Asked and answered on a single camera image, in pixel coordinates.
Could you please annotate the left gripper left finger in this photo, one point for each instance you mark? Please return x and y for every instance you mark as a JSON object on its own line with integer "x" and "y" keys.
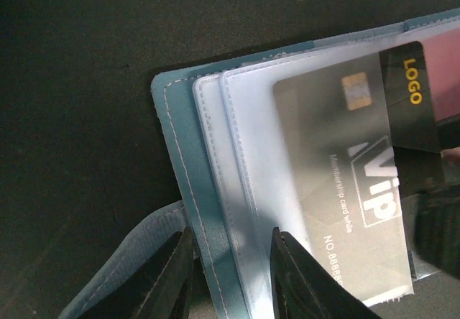
{"x": 160, "y": 288}

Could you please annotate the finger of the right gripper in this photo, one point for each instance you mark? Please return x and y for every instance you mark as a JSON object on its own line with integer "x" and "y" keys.
{"x": 436, "y": 232}

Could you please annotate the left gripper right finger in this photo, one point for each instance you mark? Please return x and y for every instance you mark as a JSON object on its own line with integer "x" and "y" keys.
{"x": 302, "y": 288}

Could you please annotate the blue card holder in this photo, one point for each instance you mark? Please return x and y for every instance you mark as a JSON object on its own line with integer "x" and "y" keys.
{"x": 228, "y": 152}

